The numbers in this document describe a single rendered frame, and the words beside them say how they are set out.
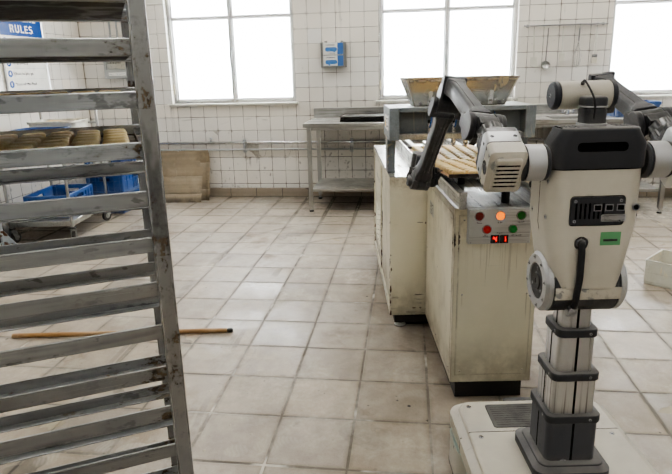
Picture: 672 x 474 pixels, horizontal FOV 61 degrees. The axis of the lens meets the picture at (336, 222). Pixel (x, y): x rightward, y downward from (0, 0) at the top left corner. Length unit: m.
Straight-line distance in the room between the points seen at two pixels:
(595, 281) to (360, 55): 4.94
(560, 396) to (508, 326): 0.79
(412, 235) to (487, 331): 0.76
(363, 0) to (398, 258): 3.77
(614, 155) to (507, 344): 1.20
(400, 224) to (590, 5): 4.04
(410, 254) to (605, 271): 1.58
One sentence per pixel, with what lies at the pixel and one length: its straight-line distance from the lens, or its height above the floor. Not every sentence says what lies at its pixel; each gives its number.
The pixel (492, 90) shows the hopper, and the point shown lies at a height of 1.25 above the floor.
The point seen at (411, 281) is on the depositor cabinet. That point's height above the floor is 0.28.
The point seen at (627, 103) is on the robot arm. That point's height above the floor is 1.25.
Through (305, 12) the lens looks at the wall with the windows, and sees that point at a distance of 6.32.
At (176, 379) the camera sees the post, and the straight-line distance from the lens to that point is 1.21.
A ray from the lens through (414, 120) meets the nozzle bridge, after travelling 2.95.
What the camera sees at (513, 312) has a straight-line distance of 2.45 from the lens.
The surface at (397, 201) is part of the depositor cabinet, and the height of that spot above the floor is 0.71.
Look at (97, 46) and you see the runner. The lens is 1.09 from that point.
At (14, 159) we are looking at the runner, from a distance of 1.11.
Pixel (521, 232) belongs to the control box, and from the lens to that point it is 2.30.
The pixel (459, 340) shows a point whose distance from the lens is 2.44.
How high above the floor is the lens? 1.36
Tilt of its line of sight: 15 degrees down
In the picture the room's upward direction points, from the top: 1 degrees counter-clockwise
